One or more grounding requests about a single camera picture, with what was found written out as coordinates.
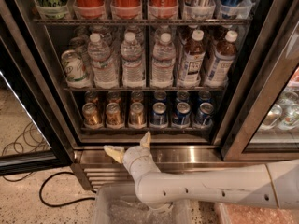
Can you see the water bottle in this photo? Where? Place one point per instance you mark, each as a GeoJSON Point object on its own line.
{"type": "Point", "coordinates": [163, 61]}
{"type": "Point", "coordinates": [103, 63]}
{"type": "Point", "coordinates": [133, 72]}

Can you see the tea bottle front left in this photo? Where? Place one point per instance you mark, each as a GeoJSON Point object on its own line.
{"type": "Point", "coordinates": [192, 59]}

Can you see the green white can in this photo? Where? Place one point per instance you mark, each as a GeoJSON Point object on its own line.
{"type": "Point", "coordinates": [75, 71]}

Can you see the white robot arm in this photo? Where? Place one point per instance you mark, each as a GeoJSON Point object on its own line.
{"type": "Point", "coordinates": [271, 185]}

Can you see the blue silver can left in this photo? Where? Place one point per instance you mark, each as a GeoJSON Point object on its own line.
{"type": "Point", "coordinates": [198, 9]}

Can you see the red cola can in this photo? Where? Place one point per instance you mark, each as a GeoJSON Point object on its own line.
{"type": "Point", "coordinates": [164, 9]}
{"type": "Point", "coordinates": [90, 9]}
{"type": "Point", "coordinates": [126, 9]}

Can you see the open glass fridge door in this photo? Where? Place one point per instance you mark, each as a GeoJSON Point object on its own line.
{"type": "Point", "coordinates": [29, 140]}

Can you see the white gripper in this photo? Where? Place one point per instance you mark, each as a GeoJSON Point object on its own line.
{"type": "Point", "coordinates": [135, 158]}

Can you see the water bottle front right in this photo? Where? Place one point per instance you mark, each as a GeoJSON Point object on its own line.
{"type": "Point", "coordinates": [163, 61]}

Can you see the tea bottle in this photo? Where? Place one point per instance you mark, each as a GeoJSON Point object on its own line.
{"type": "Point", "coordinates": [221, 56]}
{"type": "Point", "coordinates": [192, 59]}

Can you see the blue can front middle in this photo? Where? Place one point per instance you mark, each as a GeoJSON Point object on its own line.
{"type": "Point", "coordinates": [181, 115]}

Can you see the tea bottle front right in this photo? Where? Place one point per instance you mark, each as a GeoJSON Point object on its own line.
{"type": "Point", "coordinates": [221, 56]}

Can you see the blue can front left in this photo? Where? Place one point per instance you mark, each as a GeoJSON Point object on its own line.
{"type": "Point", "coordinates": [159, 116]}

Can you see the clear plastic bin right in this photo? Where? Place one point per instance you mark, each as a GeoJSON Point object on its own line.
{"type": "Point", "coordinates": [238, 214]}

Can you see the blue can back middle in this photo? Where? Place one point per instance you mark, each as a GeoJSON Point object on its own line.
{"type": "Point", "coordinates": [182, 96]}

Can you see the water bottle front middle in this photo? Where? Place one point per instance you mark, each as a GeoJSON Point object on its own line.
{"type": "Point", "coordinates": [133, 72]}

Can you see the water bottle front left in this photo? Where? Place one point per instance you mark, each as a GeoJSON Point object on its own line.
{"type": "Point", "coordinates": [103, 63]}

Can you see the orange can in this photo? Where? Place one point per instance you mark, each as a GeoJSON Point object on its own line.
{"type": "Point", "coordinates": [114, 117]}
{"type": "Point", "coordinates": [137, 115]}
{"type": "Point", "coordinates": [114, 97]}
{"type": "Point", "coordinates": [137, 97]}
{"type": "Point", "coordinates": [91, 97]}
{"type": "Point", "coordinates": [92, 117]}

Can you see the red cola can left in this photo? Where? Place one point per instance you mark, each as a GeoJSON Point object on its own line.
{"type": "Point", "coordinates": [90, 9]}

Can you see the steel fridge base grille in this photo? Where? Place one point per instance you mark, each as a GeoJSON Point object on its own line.
{"type": "Point", "coordinates": [93, 167]}

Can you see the red cola can middle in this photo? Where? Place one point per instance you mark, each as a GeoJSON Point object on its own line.
{"type": "Point", "coordinates": [126, 9]}

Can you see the blue can front right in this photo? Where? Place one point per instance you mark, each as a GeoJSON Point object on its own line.
{"type": "Point", "coordinates": [203, 117]}

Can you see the blue can back right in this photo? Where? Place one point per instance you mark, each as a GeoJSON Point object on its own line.
{"type": "Point", "coordinates": [204, 96]}

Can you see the red cola can right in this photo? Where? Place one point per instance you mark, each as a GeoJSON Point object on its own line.
{"type": "Point", "coordinates": [164, 9]}

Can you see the clear plastic bin left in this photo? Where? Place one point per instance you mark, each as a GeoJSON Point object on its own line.
{"type": "Point", "coordinates": [117, 204]}

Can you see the blue can back left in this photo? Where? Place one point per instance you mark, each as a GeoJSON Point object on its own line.
{"type": "Point", "coordinates": [160, 97]}

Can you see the clear plastic bin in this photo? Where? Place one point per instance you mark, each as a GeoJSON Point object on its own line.
{"type": "Point", "coordinates": [117, 204]}
{"type": "Point", "coordinates": [238, 214]}

